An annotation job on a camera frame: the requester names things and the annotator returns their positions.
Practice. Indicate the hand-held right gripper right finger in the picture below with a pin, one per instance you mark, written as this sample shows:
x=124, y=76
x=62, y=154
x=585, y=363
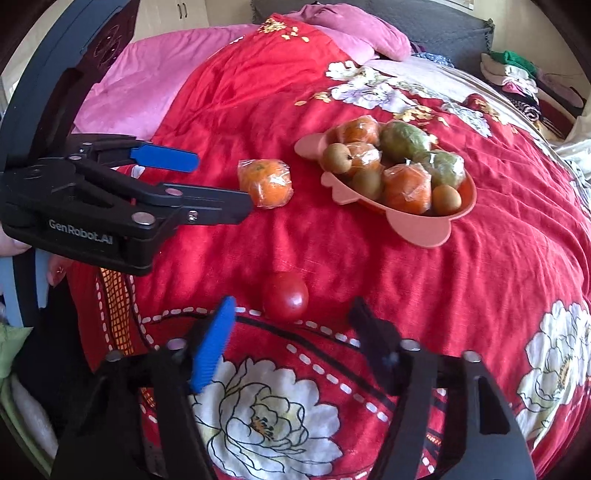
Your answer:
x=374, y=344

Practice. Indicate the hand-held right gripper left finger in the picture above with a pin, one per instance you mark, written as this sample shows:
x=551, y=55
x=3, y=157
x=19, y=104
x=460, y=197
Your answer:
x=212, y=346

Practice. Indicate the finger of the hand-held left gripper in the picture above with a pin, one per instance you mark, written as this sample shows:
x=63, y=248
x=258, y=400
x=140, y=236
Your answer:
x=217, y=205
x=161, y=157

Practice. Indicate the orange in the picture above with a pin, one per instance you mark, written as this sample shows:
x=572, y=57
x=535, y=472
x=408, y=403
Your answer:
x=406, y=190
x=364, y=157
x=358, y=130
x=268, y=184

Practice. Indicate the red tomato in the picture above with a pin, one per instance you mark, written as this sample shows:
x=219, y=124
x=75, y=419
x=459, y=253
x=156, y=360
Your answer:
x=286, y=297

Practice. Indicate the pink plastic plate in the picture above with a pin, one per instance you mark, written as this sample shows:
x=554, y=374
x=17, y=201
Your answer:
x=418, y=230

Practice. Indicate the green mango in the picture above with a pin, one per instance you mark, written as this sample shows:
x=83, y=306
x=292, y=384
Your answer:
x=404, y=141
x=445, y=168

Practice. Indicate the person's left hand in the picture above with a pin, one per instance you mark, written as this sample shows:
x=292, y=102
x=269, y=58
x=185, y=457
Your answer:
x=9, y=244

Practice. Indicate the pink pillow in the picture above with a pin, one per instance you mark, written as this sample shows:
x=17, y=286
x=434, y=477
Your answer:
x=369, y=32
x=147, y=78

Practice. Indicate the red floral blanket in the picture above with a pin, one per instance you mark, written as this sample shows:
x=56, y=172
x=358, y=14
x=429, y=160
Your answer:
x=461, y=286

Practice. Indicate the round brown pear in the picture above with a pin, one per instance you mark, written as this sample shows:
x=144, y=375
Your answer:
x=334, y=158

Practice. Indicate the green cloth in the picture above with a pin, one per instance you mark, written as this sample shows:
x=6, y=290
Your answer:
x=11, y=350

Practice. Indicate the beige wardrobe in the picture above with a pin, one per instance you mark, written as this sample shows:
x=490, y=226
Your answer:
x=207, y=14

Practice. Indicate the greenish brown pear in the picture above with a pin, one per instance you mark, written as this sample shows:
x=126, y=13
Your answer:
x=368, y=183

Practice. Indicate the small brown pear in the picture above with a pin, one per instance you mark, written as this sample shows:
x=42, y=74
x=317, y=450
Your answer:
x=446, y=200

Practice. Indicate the pile of clothes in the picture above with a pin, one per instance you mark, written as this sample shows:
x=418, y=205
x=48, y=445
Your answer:
x=517, y=78

